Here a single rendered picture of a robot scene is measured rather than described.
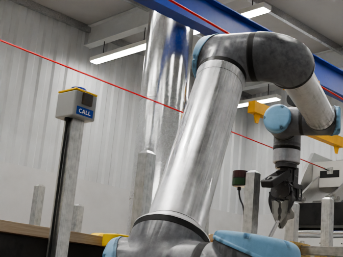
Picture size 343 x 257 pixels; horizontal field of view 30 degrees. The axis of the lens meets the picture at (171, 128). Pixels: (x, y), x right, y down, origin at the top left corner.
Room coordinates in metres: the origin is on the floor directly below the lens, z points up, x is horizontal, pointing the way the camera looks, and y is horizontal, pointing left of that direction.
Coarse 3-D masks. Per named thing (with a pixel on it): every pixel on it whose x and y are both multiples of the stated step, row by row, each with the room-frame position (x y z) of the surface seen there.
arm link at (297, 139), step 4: (296, 136) 2.03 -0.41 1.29; (300, 136) 2.05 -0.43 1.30; (276, 140) 2.05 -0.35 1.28; (280, 140) 2.03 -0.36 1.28; (284, 140) 2.02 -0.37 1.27; (288, 140) 2.03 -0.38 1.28; (292, 140) 2.03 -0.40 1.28; (296, 140) 2.03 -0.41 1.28; (300, 140) 2.05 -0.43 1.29; (276, 144) 2.05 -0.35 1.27; (280, 144) 2.04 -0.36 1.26; (284, 144) 2.03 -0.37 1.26; (288, 144) 2.03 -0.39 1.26; (292, 144) 2.03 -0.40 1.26; (296, 144) 2.03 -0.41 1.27; (300, 144) 2.05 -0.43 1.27; (296, 148) 2.03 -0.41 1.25; (300, 148) 2.06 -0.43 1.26
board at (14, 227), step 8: (0, 224) 1.59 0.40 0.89; (8, 224) 1.61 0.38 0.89; (16, 224) 1.62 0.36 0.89; (24, 224) 1.64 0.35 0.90; (0, 232) 1.63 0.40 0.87; (8, 232) 1.61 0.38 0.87; (16, 232) 1.63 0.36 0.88; (24, 232) 1.64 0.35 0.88; (32, 232) 1.66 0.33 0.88; (40, 232) 1.68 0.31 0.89; (48, 232) 1.70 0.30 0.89; (72, 232) 1.76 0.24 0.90; (72, 240) 1.76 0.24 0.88; (80, 240) 1.78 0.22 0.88; (88, 240) 1.80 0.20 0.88; (96, 240) 1.82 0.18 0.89
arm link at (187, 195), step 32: (192, 64) 1.42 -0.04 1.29; (224, 64) 1.35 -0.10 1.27; (192, 96) 1.33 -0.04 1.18; (224, 96) 1.31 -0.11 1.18; (192, 128) 1.26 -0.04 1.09; (224, 128) 1.29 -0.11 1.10; (192, 160) 1.22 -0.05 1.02; (160, 192) 1.21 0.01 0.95; (192, 192) 1.19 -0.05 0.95; (160, 224) 1.13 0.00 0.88; (192, 224) 1.14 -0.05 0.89; (128, 256) 1.11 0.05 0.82; (160, 256) 1.09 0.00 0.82
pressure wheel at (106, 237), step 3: (105, 234) 1.80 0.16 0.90; (108, 234) 1.79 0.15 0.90; (111, 234) 1.78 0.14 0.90; (114, 234) 1.78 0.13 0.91; (117, 234) 1.78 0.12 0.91; (120, 234) 1.79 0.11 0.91; (105, 237) 1.80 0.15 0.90; (108, 237) 1.79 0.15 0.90; (111, 237) 1.78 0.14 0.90; (114, 237) 1.78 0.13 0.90; (105, 240) 1.79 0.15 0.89; (108, 240) 1.79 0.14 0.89; (102, 243) 1.81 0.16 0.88; (105, 243) 1.79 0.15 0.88; (105, 246) 1.83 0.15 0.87
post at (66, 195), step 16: (64, 128) 1.51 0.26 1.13; (80, 128) 1.51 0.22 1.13; (64, 144) 1.50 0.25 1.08; (80, 144) 1.51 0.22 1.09; (64, 160) 1.50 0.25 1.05; (64, 176) 1.50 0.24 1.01; (64, 192) 1.49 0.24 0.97; (64, 208) 1.50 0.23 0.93; (64, 224) 1.50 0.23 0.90; (48, 240) 1.51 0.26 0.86; (64, 240) 1.51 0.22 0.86; (48, 256) 1.50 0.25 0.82; (64, 256) 1.51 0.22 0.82
